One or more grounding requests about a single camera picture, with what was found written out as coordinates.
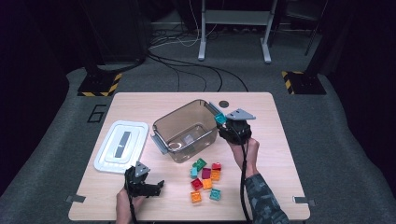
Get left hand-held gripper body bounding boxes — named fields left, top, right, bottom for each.
left=126, top=161, right=151, bottom=198

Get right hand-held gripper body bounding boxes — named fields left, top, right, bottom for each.
left=218, top=107, right=257, bottom=146

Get transparent storage bin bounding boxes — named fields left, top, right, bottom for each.
left=150, top=98, right=225, bottom=164

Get green toy block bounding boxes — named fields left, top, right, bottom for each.
left=191, top=158, right=208, bottom=172

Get person's right hand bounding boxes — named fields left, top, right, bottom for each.
left=229, top=137, right=261, bottom=180

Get person's left hand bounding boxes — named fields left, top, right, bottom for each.
left=115, top=188, right=146, bottom=224

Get white bin lid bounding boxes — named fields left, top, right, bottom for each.
left=92, top=119, right=150, bottom=175

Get grey tape piece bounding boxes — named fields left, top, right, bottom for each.
left=65, top=194, right=87, bottom=203
left=292, top=196, right=316, bottom=207

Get white metal stand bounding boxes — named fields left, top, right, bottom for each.
left=197, top=0, right=279, bottom=64

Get black yellow striped base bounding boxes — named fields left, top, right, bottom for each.
left=281, top=70, right=327, bottom=95
left=77, top=72, right=123, bottom=97

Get dark curtain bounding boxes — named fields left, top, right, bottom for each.
left=0, top=0, right=70, bottom=197
left=323, top=0, right=396, bottom=175

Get black cabinet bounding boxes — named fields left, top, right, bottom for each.
left=78, top=0, right=151, bottom=65

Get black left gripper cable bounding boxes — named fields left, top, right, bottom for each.
left=128, top=194, right=140, bottom=224

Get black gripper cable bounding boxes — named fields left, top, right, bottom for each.
left=128, top=194, right=140, bottom=224
left=228, top=124, right=253, bottom=224

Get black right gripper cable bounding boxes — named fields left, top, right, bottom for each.
left=228, top=124, right=253, bottom=224

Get black floor cable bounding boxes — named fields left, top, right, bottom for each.
left=148, top=55, right=209, bottom=93
left=148, top=51, right=250, bottom=93

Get white floor cable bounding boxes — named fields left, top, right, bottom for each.
left=148, top=0, right=219, bottom=50

